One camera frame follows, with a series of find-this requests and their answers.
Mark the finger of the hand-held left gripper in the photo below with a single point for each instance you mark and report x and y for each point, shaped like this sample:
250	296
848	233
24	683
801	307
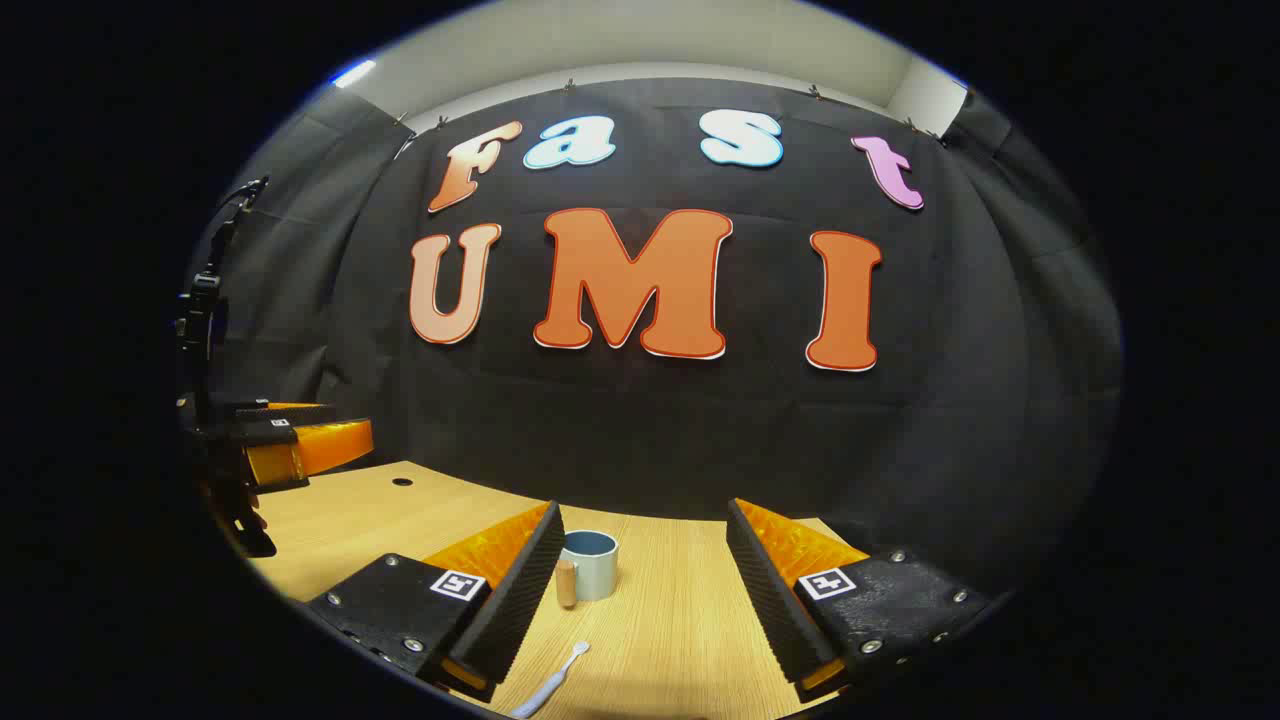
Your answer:
330	445
290	414

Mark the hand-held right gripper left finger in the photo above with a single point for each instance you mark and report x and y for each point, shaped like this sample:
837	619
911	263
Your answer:
520	600

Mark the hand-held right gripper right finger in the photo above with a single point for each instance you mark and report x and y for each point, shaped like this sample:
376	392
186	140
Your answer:
765	600

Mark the white toothbrush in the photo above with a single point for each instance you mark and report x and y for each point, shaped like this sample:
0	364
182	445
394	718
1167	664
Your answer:
548	686

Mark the wooden desktop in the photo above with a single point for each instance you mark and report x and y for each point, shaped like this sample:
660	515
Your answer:
660	620

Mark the black backdrop cloth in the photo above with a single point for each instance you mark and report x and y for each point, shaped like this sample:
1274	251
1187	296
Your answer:
650	430

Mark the ceiling light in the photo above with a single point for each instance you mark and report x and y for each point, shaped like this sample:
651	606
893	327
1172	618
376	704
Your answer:
354	73

